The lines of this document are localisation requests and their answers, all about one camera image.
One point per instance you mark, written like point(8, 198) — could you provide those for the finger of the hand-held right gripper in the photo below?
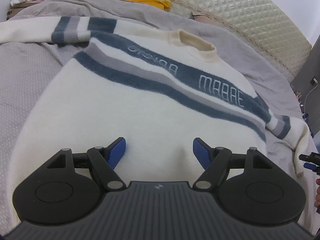
point(310, 157)
point(309, 166)

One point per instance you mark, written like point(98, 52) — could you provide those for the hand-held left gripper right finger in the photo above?
point(202, 153)

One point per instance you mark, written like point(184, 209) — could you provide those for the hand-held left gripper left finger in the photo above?
point(116, 153)

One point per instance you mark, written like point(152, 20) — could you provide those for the white striped sweater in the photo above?
point(125, 105)

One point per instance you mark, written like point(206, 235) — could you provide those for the person's right hand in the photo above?
point(318, 192)

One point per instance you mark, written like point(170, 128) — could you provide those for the row of cosmetic bottles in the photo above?
point(298, 95)

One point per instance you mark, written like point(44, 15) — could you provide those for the white charger plug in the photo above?
point(313, 81)

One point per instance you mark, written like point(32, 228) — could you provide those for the grey wardrobe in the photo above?
point(307, 62)

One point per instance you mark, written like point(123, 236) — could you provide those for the grey bed sheet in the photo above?
point(25, 67)

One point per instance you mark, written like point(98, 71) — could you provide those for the cream quilted headboard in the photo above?
point(250, 17)

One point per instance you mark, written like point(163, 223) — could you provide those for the yellow cloth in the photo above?
point(140, 0)

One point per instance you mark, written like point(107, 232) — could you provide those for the brown cardboard box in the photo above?
point(15, 10)

